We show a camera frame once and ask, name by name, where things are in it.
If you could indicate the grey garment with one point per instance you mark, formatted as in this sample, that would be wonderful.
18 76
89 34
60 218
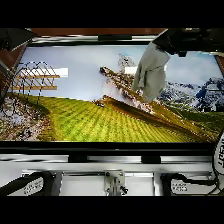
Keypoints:
151 73

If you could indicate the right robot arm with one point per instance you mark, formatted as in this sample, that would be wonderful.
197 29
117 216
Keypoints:
193 38

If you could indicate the silver frame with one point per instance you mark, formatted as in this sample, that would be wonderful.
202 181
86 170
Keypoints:
113 166

